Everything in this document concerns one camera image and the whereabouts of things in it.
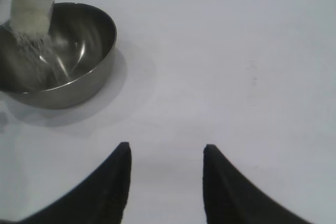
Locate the stainless steel mixing bowl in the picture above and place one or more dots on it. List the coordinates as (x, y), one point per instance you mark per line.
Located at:
(89, 51)

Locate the white uncooked rice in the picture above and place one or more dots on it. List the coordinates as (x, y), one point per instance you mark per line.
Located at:
(31, 16)

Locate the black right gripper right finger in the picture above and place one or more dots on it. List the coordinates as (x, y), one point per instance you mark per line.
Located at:
(233, 197)

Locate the clear plastic measuring cup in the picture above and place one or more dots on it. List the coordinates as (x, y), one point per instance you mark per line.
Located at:
(31, 6)

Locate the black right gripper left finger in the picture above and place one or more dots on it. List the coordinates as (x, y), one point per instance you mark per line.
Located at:
(99, 197)

